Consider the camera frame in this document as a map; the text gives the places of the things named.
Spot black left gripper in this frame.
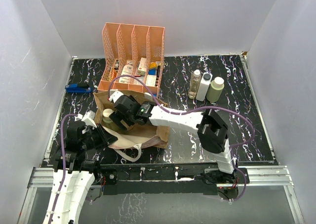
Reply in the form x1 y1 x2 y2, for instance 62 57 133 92
80 122 118 151

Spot green bottle beige cap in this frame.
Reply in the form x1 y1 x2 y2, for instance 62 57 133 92
102 109 119 132
126 125 134 131
206 77 225 102

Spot brown canvas tote bag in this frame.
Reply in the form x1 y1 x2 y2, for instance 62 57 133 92
93 91 170 162

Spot clear bottle amber liquid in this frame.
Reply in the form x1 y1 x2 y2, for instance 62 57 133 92
188 69 201 99

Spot white bottle dark grey cap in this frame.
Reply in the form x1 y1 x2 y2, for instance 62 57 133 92
196 72 212 101

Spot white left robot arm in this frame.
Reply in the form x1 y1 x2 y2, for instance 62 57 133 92
43 122 118 224

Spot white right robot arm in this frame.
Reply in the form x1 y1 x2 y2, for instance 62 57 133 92
109 91 238 183

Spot orange items in organizer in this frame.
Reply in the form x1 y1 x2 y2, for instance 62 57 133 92
106 59 119 81

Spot white medicine box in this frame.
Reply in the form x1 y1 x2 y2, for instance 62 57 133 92
118 64 133 84

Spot white box with icons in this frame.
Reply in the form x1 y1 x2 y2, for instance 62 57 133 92
146 75 157 87

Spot blue stapler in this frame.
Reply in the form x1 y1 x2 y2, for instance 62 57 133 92
65 83 92 93

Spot white red small box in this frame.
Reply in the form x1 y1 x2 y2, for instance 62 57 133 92
136 57 147 76

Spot yellow blue small boxes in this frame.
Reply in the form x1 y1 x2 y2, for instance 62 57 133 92
148 61 161 77

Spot pink plastic file organizer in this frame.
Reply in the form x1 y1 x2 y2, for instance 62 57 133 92
98 23 165 95

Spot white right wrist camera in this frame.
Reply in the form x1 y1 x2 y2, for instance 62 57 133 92
108 90 124 104

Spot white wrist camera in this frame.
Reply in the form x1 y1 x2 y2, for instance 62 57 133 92
108 90 124 104
75 110 97 128

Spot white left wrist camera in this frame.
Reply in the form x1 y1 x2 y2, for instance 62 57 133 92
75 110 97 128

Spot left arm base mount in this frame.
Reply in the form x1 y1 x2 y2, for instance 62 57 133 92
93 169 118 186

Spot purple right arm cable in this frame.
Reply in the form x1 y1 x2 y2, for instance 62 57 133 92
108 75 256 202

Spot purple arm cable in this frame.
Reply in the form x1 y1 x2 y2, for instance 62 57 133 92
108 75 256 202
45 114 81 222

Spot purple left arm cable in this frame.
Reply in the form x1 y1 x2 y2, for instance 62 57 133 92
45 114 81 222

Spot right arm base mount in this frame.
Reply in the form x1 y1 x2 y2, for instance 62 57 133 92
200 169 250 189

